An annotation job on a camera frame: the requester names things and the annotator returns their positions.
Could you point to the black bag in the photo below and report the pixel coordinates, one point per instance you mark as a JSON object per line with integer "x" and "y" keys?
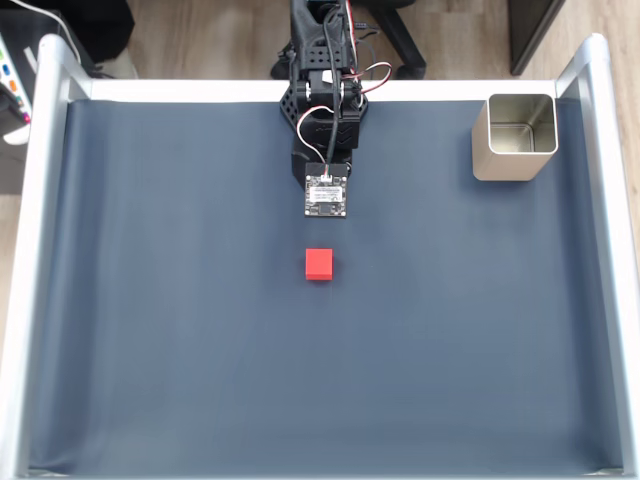
{"x": 100, "y": 30}

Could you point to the white device with coloured buttons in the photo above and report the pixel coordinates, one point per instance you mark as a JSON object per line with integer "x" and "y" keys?
{"x": 12, "y": 90}

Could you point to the silver white table frame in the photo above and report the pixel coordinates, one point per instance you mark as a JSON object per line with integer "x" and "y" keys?
{"x": 45, "y": 150}

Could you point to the red cube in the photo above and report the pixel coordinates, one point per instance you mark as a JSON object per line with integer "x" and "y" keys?
{"x": 319, "y": 262}

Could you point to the bare camera circuit board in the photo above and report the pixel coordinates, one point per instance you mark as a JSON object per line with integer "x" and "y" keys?
{"x": 327, "y": 195}

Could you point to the square metal tin container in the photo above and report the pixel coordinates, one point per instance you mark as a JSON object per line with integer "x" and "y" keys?
{"x": 500, "y": 162}

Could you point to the blue-grey table mat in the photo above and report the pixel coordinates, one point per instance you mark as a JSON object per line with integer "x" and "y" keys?
{"x": 250, "y": 325}

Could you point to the black cabinet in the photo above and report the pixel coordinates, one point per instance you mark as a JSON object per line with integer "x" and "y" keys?
{"x": 532, "y": 30}

